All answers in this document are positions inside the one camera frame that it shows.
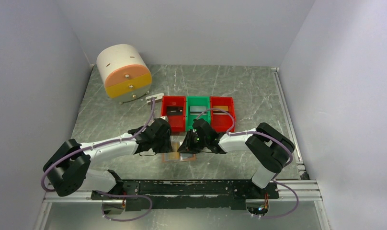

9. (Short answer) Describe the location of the small white grey block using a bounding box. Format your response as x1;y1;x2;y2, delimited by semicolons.
145;93;164;105

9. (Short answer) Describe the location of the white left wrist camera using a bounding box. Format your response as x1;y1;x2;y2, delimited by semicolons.
159;116;169;122

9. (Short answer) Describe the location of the red bin with black card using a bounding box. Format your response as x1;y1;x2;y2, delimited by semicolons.
160;95;186;133

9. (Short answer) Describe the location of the gold credit card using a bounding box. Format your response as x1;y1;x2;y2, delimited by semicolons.
213;105;229;113

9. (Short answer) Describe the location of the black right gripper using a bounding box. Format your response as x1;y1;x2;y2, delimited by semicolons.
177;129;209;154

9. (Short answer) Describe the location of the silver credit card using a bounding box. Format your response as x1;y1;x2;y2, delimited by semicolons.
189;106;206;115

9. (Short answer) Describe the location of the tan leather card holder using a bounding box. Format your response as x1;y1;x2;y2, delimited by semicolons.
161;142;196;162

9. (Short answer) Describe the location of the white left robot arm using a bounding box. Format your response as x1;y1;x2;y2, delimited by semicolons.
41;118;172;199

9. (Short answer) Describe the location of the round white drawer cabinet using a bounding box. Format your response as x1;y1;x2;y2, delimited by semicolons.
96;44;152;104

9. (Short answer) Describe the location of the green plastic bin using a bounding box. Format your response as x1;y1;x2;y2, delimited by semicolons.
185;96;210;131

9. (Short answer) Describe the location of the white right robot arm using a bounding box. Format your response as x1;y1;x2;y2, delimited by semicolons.
178;119;296;198

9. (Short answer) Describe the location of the black credit card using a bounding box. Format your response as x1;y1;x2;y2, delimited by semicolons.
166;106;183;116

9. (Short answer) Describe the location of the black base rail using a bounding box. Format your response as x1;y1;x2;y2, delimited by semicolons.
91;175;279;211

